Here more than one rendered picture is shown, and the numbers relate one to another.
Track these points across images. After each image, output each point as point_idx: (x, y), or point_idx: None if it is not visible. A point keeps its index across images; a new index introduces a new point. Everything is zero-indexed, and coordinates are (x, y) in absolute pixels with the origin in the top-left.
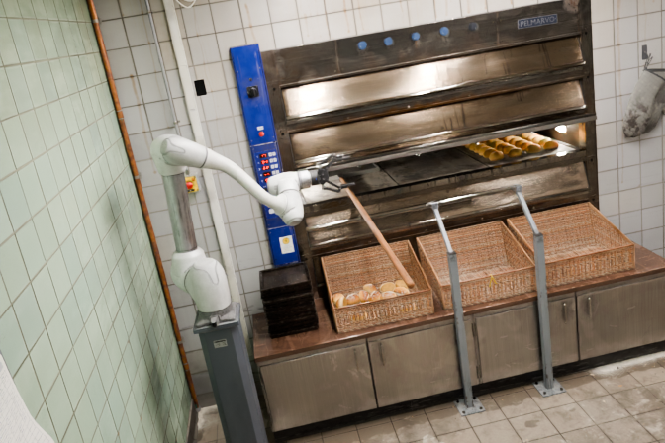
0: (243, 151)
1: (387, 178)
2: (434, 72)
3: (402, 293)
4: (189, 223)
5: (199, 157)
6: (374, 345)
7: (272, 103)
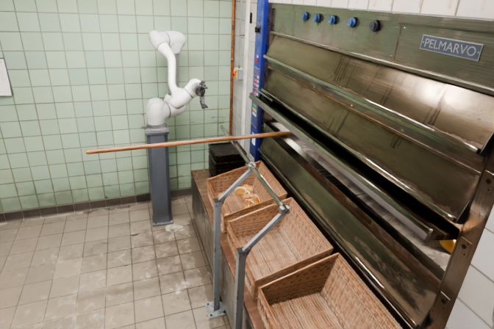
0: None
1: None
2: (336, 65)
3: None
4: None
5: (154, 45)
6: (206, 216)
7: (266, 42)
